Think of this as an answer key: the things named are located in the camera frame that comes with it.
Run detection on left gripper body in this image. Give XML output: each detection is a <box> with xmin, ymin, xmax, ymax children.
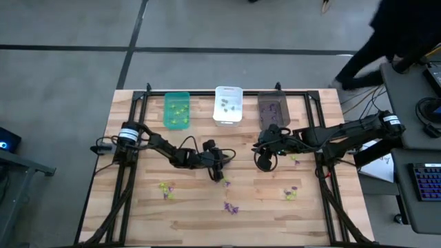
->
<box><xmin>199</xmin><ymin>139</ymin><xmax>228</xmax><ymax>183</ymax></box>

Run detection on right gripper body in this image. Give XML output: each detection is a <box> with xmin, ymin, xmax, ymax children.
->
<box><xmin>256</xmin><ymin>136</ymin><xmax>301</xmax><ymax>172</ymax></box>

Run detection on white plastic bin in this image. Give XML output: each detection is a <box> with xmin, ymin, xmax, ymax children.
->
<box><xmin>212</xmin><ymin>85</ymin><xmax>244</xmax><ymax>128</ymax></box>

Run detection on grey translucent plastic bin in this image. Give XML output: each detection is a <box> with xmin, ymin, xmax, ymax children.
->
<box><xmin>257</xmin><ymin>90</ymin><xmax>291</xmax><ymax>131</ymax></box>

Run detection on teal plastic bin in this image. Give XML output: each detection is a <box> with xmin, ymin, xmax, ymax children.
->
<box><xmin>162</xmin><ymin>91</ymin><xmax>192</xmax><ymax>131</ymax></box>

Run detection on white paper sheet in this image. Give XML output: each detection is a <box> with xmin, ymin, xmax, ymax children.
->
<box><xmin>358</xmin><ymin>141</ymin><xmax>396</xmax><ymax>184</ymax></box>

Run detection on grey desk black legs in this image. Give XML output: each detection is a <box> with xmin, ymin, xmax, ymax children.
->
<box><xmin>391</xmin><ymin>147</ymin><xmax>441</xmax><ymax>236</ymax></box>
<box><xmin>378</xmin><ymin>60</ymin><xmax>441</xmax><ymax>151</ymax></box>

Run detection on black headphones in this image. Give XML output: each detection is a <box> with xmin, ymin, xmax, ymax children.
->
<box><xmin>415</xmin><ymin>97</ymin><xmax>441</xmax><ymax>139</ymax></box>

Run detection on black keyboard red backlight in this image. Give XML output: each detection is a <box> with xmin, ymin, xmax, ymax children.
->
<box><xmin>408</xmin><ymin>162</ymin><xmax>441</xmax><ymax>203</ymax></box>

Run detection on black laptop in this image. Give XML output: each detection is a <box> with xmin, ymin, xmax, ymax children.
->
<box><xmin>422</xmin><ymin>64</ymin><xmax>441</xmax><ymax>98</ymax></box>

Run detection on person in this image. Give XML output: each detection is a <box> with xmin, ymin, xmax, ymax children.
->
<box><xmin>332</xmin><ymin>0</ymin><xmax>441</xmax><ymax>91</ymax></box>

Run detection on grey side table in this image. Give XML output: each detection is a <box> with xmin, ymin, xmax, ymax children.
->
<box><xmin>0</xmin><ymin>147</ymin><xmax>57</xmax><ymax>248</ymax></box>

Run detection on black device blue light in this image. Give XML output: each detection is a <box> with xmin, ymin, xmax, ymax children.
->
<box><xmin>0</xmin><ymin>126</ymin><xmax>22</xmax><ymax>154</ymax></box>

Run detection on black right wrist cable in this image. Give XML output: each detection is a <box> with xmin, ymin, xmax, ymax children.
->
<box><xmin>253</xmin><ymin>151</ymin><xmax>278</xmax><ymax>173</ymax></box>

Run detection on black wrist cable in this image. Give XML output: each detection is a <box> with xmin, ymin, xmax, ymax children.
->
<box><xmin>253</xmin><ymin>151</ymin><xmax>278</xmax><ymax>173</ymax></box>
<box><xmin>177</xmin><ymin>135</ymin><xmax>237</xmax><ymax>173</ymax></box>

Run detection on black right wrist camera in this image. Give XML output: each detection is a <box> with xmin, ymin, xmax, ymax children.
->
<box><xmin>265</xmin><ymin>123</ymin><xmax>287</xmax><ymax>143</ymax></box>

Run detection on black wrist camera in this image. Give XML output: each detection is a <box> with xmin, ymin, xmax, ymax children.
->
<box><xmin>177</xmin><ymin>148</ymin><xmax>201</xmax><ymax>169</ymax></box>
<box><xmin>265</xmin><ymin>123</ymin><xmax>287</xmax><ymax>143</ymax></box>

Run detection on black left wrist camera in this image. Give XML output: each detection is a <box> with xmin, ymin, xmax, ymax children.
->
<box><xmin>177</xmin><ymin>148</ymin><xmax>201</xmax><ymax>169</ymax></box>

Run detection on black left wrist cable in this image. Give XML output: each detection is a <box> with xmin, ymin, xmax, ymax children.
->
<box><xmin>177</xmin><ymin>135</ymin><xmax>237</xmax><ymax>173</ymax></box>

